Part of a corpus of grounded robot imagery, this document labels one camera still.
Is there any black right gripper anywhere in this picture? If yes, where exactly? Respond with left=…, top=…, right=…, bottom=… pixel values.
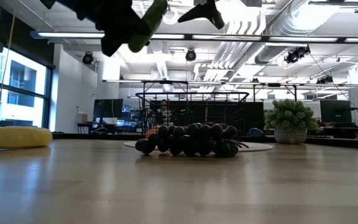
left=177, top=0, right=226, bottom=30

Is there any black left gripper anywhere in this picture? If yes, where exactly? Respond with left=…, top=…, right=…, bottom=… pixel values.
left=40, top=0, right=149, bottom=57

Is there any green cucumber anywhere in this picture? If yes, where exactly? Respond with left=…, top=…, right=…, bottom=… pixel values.
left=127, top=0, right=169, bottom=53

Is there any dark grape bunch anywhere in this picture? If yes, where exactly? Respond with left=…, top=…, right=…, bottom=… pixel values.
left=134, top=123, right=250, bottom=159

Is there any yellow banana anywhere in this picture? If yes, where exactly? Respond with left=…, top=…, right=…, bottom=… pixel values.
left=0, top=126, right=53, bottom=151

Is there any overhead light bar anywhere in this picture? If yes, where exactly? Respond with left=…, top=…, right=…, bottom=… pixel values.
left=29, top=30, right=358, bottom=44

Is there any black computer monitor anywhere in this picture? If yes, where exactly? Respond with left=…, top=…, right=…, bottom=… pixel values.
left=319, top=99, right=352, bottom=124
left=93, top=98, right=124, bottom=118

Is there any person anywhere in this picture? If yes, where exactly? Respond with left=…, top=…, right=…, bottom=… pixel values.
left=158, top=99, right=170, bottom=125

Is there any black ceiling spotlight cluster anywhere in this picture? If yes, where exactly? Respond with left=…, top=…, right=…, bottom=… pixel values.
left=315, top=74, right=334, bottom=85
left=283, top=45, right=311, bottom=65

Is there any large window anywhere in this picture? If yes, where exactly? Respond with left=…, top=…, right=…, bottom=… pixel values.
left=0, top=46, right=54, bottom=128

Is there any black room divider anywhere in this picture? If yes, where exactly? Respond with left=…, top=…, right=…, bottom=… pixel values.
left=244, top=101, right=264, bottom=129

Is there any potted green plant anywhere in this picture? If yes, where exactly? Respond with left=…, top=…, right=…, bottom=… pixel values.
left=264, top=98, right=319, bottom=145

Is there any white ceiling ring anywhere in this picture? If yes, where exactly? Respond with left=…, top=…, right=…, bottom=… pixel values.
left=162, top=7, right=180, bottom=26

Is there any black wire basket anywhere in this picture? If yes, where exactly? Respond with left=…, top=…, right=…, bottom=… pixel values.
left=135, top=91, right=250, bottom=142

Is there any silver ventilation duct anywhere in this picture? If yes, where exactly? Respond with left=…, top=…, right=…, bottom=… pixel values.
left=255, top=0, right=332, bottom=65

